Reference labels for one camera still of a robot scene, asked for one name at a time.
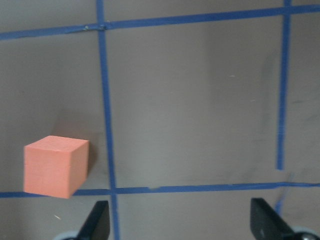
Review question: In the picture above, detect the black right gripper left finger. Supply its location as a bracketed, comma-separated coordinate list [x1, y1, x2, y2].
[76, 200, 111, 240]

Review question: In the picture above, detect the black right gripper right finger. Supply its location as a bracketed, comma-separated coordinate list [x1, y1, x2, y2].
[250, 197, 320, 240]

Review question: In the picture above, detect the orange foam block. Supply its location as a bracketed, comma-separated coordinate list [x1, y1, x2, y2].
[23, 135, 90, 199]

